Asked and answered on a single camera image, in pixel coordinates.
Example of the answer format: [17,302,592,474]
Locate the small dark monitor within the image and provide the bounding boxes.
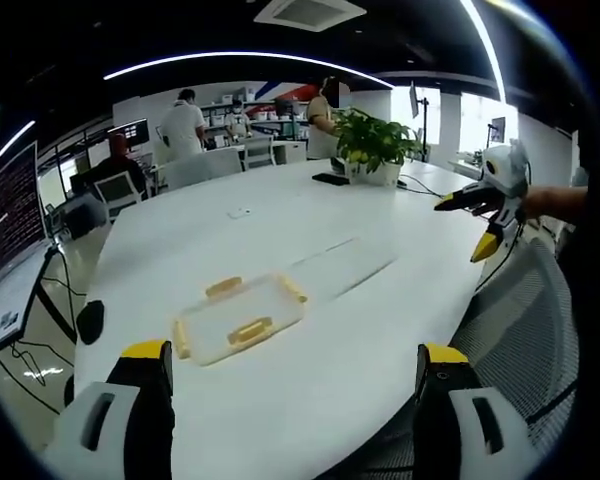
[106,117,150,150]

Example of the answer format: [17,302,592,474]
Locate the clear plastic container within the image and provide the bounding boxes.
[285,236,400,303]

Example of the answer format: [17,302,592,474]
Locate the white mesh office chair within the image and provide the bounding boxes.
[241,134,277,172]

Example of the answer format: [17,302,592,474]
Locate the black phone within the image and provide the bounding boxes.
[311,171,352,187]

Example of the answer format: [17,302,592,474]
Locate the clear container lid yellow clips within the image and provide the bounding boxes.
[172,272,310,369]

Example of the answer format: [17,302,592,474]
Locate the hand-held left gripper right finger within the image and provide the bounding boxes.
[412,342,542,480]

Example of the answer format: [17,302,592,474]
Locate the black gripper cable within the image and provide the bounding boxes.
[474,219,526,294]

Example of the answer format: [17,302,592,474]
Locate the storage shelves with boxes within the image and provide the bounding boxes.
[198,94,312,137]

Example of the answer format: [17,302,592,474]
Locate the black floor cable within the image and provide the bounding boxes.
[0,249,89,416]

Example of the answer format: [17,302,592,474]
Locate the grey mesh office chair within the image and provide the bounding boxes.
[329,235,581,480]

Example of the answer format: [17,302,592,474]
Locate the black table cable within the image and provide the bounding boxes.
[396,174,457,199]

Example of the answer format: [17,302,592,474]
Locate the white frame office chair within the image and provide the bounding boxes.
[92,169,145,222]

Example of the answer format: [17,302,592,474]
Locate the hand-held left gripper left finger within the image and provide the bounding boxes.
[39,339,177,480]

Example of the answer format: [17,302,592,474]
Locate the long ceiling light strip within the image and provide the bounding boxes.
[102,49,397,91]

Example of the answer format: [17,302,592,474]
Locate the ceiling air vent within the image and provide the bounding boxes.
[253,0,368,33]

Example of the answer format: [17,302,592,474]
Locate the short ceiling light strip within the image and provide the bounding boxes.
[0,119,37,158]

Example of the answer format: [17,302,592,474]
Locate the large dark monitor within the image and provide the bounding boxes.
[0,140,50,287]

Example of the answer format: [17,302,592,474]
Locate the green potted plant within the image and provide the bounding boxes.
[331,106,425,189]

